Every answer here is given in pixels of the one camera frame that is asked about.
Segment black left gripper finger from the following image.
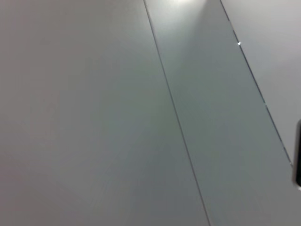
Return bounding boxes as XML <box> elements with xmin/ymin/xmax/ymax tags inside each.
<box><xmin>291</xmin><ymin>119</ymin><xmax>301</xmax><ymax>192</ymax></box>

